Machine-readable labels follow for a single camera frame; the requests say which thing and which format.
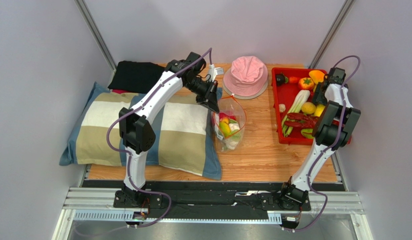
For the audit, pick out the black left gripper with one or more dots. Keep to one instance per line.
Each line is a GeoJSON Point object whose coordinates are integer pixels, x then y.
{"type": "Point", "coordinates": [209, 98]}

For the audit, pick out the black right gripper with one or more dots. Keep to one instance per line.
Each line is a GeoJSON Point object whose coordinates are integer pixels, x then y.
{"type": "Point", "coordinates": [319, 96]}

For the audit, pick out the red apple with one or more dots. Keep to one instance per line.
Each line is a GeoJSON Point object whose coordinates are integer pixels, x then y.
{"type": "Point", "coordinates": [223, 116]}

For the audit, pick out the yellow lemon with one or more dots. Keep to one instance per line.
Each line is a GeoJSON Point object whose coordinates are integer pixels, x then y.
{"type": "Point", "coordinates": [225, 120]}

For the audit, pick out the clear orange-zip bag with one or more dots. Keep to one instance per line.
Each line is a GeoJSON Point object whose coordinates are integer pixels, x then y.
{"type": "Point", "coordinates": [231, 106]}

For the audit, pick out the white cauliflower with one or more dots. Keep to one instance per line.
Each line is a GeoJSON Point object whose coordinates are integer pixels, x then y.
{"type": "Point", "coordinates": [234, 139]}

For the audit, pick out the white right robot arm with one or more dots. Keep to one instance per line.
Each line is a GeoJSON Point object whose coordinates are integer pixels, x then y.
{"type": "Point", "coordinates": [332, 131]}

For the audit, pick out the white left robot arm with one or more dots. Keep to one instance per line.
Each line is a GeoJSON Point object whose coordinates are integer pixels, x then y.
{"type": "Point", "coordinates": [132, 133]}

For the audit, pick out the small yellow orange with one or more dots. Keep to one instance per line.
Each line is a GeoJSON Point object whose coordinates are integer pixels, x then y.
{"type": "Point", "coordinates": [308, 108]}

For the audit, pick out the orange bell pepper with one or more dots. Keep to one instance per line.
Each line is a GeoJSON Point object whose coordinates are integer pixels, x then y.
{"type": "Point", "coordinates": [306, 83]}

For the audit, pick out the green white celery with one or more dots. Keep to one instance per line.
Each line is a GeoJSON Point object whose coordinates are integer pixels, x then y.
{"type": "Point", "coordinates": [299, 100]}

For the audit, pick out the orange yellow mango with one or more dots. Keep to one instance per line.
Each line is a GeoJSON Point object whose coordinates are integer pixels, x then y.
{"type": "Point", "coordinates": [317, 76]}

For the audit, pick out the red lobster toy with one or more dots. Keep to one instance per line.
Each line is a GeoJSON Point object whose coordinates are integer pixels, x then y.
{"type": "Point", "coordinates": [301, 121]}

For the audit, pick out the red plastic tray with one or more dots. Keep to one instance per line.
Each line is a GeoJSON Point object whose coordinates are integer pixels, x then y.
{"type": "Point", "coordinates": [285, 94]}

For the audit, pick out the green pepper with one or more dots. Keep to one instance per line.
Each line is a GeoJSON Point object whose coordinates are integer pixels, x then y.
{"type": "Point", "coordinates": [307, 133]}

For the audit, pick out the checkered pillow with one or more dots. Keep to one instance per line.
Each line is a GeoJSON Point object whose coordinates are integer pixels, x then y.
{"type": "Point", "coordinates": [180, 136]}

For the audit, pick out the white garlic bulb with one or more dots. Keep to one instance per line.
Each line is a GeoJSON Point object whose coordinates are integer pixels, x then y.
{"type": "Point", "coordinates": [282, 108]}

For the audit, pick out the dark eggplant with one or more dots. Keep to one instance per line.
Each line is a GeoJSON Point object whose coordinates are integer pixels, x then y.
{"type": "Point", "coordinates": [281, 79]}

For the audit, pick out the pink bucket hat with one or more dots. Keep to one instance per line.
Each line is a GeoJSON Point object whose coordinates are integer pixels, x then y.
{"type": "Point", "coordinates": [246, 79]}

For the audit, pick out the black folded cloth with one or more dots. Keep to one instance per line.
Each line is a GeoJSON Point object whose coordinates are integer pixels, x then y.
{"type": "Point", "coordinates": [136, 77]}

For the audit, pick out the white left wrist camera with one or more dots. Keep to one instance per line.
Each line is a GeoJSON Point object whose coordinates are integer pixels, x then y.
{"type": "Point", "coordinates": [214, 71]}

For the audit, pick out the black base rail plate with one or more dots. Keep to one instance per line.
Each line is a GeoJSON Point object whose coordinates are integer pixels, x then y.
{"type": "Point", "coordinates": [206, 200]}

